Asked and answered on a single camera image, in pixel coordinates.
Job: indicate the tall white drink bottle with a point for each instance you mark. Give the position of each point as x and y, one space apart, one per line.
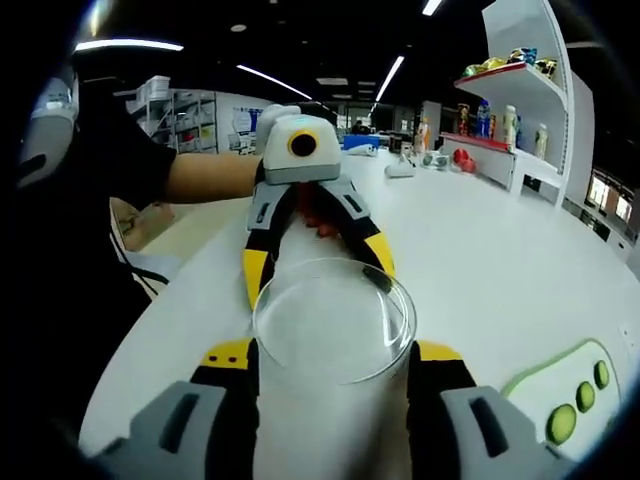
509 127

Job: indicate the group of cucumber slices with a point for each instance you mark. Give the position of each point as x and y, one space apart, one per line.
561 422

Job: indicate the person's left hand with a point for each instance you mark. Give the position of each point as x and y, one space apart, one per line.
315 210

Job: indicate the white low cabinet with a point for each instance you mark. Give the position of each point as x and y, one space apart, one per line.
600 230

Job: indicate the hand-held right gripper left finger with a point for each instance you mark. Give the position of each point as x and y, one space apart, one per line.
170 430

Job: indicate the wall poster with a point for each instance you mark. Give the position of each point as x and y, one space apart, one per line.
247 120

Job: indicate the white display shelf unit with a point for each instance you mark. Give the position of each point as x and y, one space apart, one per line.
575 130

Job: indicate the ceiling light strip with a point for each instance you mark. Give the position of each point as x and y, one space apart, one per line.
390 79
130 46
432 6
275 81

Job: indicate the red drink can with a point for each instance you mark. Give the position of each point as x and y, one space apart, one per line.
463 120

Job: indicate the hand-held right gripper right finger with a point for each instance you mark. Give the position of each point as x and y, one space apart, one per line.
465 430

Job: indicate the white green-edged cutting board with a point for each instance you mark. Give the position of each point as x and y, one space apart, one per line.
545 380

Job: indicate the red round object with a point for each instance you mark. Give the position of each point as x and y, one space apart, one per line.
463 160

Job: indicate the small white tabletop device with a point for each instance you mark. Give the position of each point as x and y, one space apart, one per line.
400 169

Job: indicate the clear petri dish lid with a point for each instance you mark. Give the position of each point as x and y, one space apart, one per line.
310 360

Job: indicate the blue white device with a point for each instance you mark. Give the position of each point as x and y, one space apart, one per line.
360 146

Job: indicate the clear glass petri dish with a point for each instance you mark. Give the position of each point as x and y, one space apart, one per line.
330 325

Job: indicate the gold snack bag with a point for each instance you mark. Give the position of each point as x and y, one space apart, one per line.
494 64

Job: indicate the black yellow snack bag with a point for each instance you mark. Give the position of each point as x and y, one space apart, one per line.
546 67

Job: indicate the small grey radio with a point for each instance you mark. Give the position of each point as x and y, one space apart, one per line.
435 160

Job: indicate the person in black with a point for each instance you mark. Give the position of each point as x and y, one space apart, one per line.
65 260

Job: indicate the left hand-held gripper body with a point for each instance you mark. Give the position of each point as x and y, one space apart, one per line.
300 162

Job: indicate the orange drink bottle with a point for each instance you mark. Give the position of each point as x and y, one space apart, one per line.
424 136

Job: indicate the white chest-worn device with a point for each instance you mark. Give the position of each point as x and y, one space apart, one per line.
50 125

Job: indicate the blue snack bag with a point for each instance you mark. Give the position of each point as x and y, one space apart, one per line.
521 55

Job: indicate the storage rack with bins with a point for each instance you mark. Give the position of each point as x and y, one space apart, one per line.
175 117

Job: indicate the small white drink bottle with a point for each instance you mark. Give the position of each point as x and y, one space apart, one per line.
541 141

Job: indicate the blue drink bottle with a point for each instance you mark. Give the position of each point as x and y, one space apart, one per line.
483 119

